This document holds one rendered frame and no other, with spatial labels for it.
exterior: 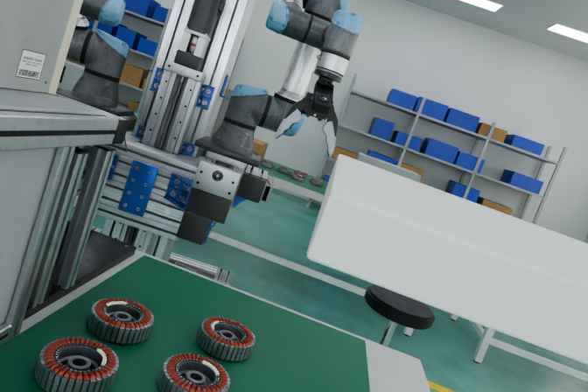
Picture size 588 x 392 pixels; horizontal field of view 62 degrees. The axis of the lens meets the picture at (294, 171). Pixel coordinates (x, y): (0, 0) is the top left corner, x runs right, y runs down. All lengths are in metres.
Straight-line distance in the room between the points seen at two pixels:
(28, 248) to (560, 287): 0.74
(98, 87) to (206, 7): 0.46
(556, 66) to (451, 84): 1.49
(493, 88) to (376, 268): 7.69
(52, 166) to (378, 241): 0.65
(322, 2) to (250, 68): 6.12
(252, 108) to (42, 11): 0.92
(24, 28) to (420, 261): 0.76
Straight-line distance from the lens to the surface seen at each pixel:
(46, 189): 0.82
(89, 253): 1.24
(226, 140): 1.68
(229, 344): 0.99
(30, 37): 0.91
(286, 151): 7.64
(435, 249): 0.24
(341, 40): 1.24
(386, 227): 0.23
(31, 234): 0.85
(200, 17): 1.82
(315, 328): 1.28
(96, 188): 0.99
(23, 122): 0.70
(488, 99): 7.88
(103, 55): 1.78
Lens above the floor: 1.23
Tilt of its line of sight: 7 degrees down
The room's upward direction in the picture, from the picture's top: 20 degrees clockwise
